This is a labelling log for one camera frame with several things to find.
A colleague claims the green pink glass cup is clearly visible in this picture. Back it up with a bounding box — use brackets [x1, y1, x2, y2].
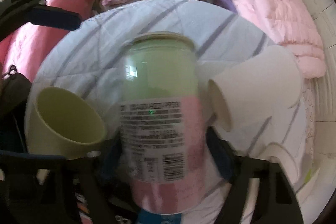
[120, 32, 206, 214]

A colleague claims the white paper cup far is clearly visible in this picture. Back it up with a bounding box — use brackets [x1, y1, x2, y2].
[257, 142, 300, 185]

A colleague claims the white paper cup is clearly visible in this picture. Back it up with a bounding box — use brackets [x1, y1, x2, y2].
[257, 142, 300, 185]
[208, 46, 303, 132]

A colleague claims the white paper cup near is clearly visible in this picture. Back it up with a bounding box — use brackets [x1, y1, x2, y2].
[208, 46, 303, 132]

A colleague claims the red pink pillow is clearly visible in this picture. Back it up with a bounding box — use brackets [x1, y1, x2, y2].
[1, 0, 95, 81]

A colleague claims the white striped table cloth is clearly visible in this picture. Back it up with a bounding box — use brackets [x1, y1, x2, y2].
[26, 0, 303, 223]

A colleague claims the blue black can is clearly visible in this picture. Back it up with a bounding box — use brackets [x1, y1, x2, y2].
[137, 209, 182, 224]

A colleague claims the pink folded quilt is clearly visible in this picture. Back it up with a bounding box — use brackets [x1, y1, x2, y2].
[231, 0, 326, 79]

